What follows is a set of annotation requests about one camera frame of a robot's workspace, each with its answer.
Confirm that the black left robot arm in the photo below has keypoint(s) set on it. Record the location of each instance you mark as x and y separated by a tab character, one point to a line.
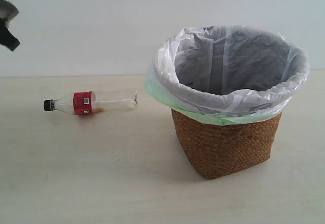
8	12

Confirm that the woven brown wicker basket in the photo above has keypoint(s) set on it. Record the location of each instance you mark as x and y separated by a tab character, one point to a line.
216	151

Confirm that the white plastic bin liner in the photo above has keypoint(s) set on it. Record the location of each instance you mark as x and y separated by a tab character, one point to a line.
230	71

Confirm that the red label clear bottle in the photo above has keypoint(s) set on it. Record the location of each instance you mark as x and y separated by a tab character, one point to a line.
93	102

